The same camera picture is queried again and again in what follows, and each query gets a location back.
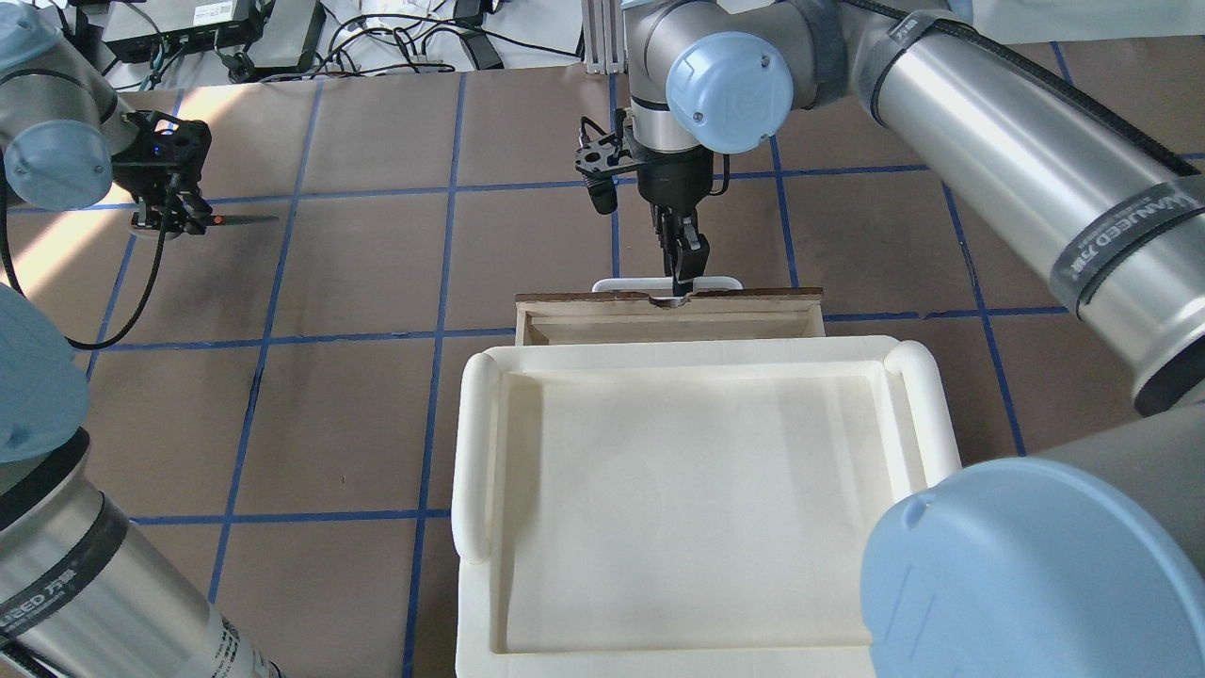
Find black power adapter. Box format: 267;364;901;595
459;26;506;72

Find black electronics box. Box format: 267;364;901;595
102;1;328;79

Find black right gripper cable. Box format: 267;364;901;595
576;108;735;199

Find white drawer handle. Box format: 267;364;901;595
590;276;743;297

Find aluminium frame post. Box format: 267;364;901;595
581;0;627;73

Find right arm camera mount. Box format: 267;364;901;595
575;123;640;216

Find orange grey handled scissors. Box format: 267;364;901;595
129;216;280;240

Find brown wooden drawer cabinet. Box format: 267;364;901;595
515;288;827;344

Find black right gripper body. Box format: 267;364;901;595
640;151;715;220

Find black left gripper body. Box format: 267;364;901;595
127;184;214;236

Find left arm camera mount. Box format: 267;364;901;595
112;110;214;204

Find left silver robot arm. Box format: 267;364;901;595
1;1;282;677

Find white foam tray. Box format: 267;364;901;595
451;335;962;677

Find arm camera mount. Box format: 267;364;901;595
575;123;640;216
112;110;214;204

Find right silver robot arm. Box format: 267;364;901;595
621;1;1203;677

